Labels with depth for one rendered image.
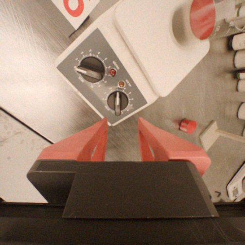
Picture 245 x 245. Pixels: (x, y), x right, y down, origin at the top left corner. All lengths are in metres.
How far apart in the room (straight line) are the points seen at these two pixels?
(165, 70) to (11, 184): 0.30
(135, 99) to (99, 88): 0.06
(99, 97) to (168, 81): 0.10
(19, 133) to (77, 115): 0.09
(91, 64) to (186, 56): 0.13
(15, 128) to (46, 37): 0.14
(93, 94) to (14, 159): 0.16
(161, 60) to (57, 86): 0.16
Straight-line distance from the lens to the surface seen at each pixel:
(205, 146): 0.51
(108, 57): 0.17
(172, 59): 0.19
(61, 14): 0.24
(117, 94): 0.17
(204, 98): 0.43
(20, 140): 0.25
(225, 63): 0.50
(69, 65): 0.19
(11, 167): 0.27
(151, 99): 0.20
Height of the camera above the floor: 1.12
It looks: 60 degrees down
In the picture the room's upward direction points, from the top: 122 degrees clockwise
